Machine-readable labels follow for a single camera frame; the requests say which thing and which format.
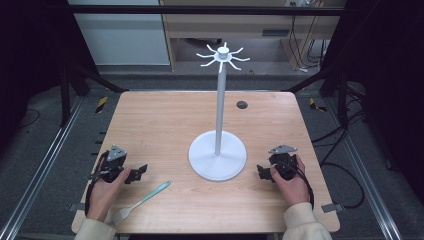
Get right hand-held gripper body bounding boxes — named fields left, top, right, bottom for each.
left=268, top=143, right=299, bottom=182

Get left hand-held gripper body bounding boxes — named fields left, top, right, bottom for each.
left=89, top=144, right=131, bottom=184

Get person's right hand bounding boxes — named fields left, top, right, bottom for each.
left=269, top=154, right=311, bottom=208

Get person's left hand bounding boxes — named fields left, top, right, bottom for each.
left=87, top=167, right=132, bottom=223

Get light blue plastic fork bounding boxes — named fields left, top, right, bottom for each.
left=111, top=180, right=173, bottom=226

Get white hook rack stand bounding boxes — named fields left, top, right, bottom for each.
left=188, top=41, right=251, bottom=182

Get yellow black tape strip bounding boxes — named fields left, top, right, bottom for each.
left=94, top=96, right=110, bottom=115
left=308, top=97, right=328, bottom=113

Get white cabinet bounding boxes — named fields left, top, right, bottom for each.
left=67, top=0, right=171, bottom=66

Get black metal crossbar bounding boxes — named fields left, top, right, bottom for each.
left=66, top=4, right=348, bottom=16

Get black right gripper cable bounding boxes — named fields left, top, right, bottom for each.
left=279, top=160, right=315, bottom=210

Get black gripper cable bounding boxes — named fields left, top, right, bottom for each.
left=84, top=150, right=111, bottom=217
left=279, top=160, right=315, bottom=210

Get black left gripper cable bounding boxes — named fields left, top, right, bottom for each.
left=84, top=150, right=111, bottom=217

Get black floor cables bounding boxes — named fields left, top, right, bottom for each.
left=310, top=84, right=367, bottom=210

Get aluminium floor rail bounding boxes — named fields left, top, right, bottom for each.
left=323, top=96, right=405, bottom=240
left=0, top=96, right=85, bottom=240

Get black metal frame stand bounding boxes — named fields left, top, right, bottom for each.
left=285, top=65, right=352, bottom=129
left=59, top=62, right=129, bottom=128

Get black cables under desk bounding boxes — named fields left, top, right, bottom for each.
left=287, top=14, right=327, bottom=73

